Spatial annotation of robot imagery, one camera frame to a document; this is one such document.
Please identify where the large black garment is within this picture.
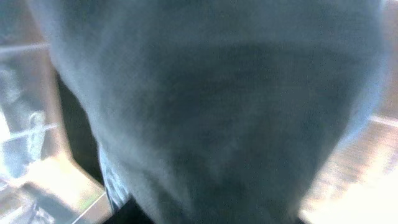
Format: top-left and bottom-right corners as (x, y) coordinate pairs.
(56, 74), (154, 224)

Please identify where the blue shirt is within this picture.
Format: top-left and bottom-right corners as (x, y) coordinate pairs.
(28, 0), (387, 223)

